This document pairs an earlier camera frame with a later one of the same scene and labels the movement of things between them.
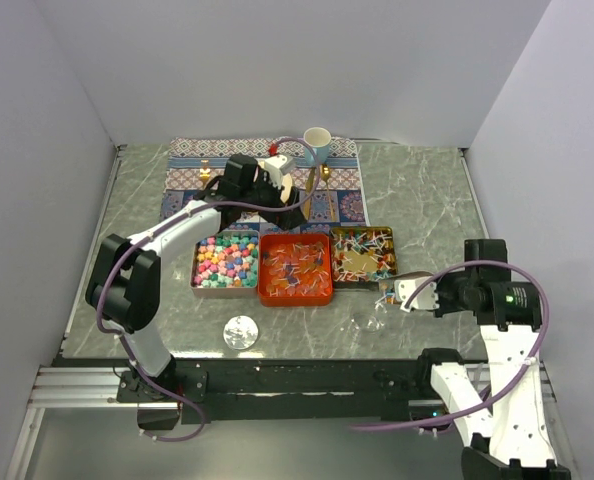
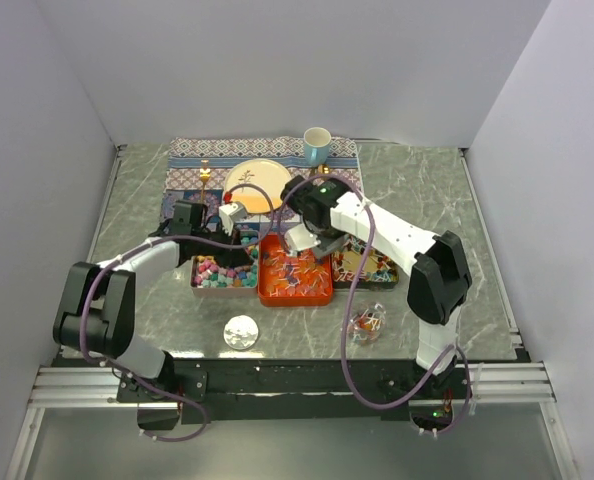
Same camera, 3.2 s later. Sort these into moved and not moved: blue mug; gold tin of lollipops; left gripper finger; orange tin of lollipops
Moved: left gripper finger
Not moved: blue mug; orange tin of lollipops; gold tin of lollipops
